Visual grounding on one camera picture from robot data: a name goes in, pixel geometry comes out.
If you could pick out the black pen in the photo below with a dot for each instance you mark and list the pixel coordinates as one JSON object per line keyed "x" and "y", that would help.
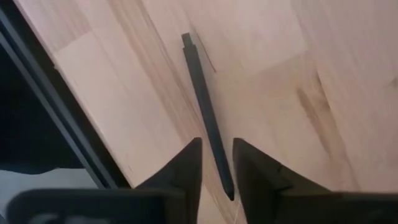
{"x": 205, "y": 105}

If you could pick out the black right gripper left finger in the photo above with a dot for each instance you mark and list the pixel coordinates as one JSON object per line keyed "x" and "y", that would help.
{"x": 149, "y": 205}

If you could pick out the black aluminium table frame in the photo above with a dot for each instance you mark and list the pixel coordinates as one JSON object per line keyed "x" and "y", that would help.
{"x": 62, "y": 102}

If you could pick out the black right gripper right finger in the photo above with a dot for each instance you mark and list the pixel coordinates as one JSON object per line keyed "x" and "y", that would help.
{"x": 280, "y": 202}

